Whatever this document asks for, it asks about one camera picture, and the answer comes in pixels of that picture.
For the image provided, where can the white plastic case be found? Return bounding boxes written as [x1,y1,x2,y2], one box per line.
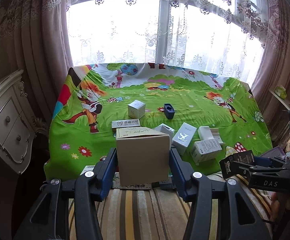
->
[197,126,225,145]

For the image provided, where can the right hand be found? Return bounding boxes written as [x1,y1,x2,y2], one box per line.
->
[270,192,290,222]

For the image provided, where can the pink patterned curtain right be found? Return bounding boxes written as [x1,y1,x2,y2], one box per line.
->
[252,0,290,147]

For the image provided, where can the white wall shelf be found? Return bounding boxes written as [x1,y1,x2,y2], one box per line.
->
[268,89,290,111]

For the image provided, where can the dark blue small box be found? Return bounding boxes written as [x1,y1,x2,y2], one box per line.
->
[163,103,175,119]

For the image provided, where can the pink patterned curtain left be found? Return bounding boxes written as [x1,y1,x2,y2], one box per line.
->
[0,0,73,122]

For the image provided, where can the green tissue pack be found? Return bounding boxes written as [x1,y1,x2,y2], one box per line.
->
[274,86,287,100]

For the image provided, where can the black package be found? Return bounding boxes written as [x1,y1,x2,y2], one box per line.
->
[219,151,255,179]

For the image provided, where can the white ornate dresser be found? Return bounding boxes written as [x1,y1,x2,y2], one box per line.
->
[0,70,35,174]

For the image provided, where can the small silver cube box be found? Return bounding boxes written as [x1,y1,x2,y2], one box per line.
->
[128,100,145,119]

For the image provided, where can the green cartoon tablecloth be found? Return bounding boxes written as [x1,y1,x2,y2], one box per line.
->
[44,63,272,180]

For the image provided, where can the purple storage box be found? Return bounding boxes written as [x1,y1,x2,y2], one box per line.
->
[261,146,285,158]

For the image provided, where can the white text-covered box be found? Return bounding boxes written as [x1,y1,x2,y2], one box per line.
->
[191,139,222,165]

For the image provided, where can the white lace sheer curtain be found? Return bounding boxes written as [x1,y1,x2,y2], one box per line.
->
[66,0,268,84]

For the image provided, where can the striped sofa cushion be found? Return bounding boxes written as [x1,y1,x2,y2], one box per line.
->
[69,175,272,239]

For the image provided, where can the white dental box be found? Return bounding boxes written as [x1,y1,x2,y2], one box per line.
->
[111,119,141,132]

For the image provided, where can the white YSL box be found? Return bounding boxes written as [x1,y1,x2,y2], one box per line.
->
[172,122,197,156]

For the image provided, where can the pink patterned curtain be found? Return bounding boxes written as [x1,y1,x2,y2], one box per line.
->
[252,0,290,147]
[0,0,73,122]

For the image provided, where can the small white open box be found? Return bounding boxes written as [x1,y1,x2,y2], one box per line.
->
[153,124,175,145]

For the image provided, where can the brown cardboard box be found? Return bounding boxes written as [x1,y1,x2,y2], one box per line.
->
[116,127,170,186]

